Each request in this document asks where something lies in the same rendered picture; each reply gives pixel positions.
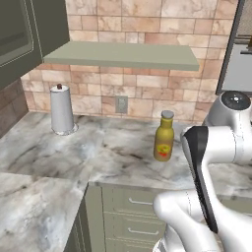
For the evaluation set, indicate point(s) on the yellow-green juice bottle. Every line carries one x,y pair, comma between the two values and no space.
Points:
163,140

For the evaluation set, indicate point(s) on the grey wall outlet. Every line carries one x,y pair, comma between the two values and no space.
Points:
121,104

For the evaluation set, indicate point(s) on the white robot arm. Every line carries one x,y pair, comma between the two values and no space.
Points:
213,183

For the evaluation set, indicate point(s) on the olive wall shelf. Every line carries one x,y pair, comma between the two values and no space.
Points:
124,55

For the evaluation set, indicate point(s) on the dark framed window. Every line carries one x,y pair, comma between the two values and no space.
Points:
235,49

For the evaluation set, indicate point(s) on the olive drawer front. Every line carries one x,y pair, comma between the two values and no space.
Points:
133,227
138,201
131,245

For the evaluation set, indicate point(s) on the olive wall cupboard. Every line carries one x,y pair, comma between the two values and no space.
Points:
23,32

